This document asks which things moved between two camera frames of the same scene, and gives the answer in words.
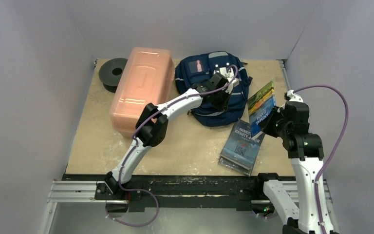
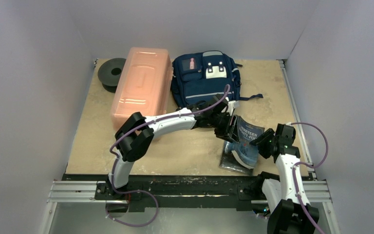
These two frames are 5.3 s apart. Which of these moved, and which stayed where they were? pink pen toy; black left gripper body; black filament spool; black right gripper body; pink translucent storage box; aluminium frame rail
Moved: black left gripper body; pink pen toy; black right gripper body
Stayed: black filament spool; aluminium frame rail; pink translucent storage box
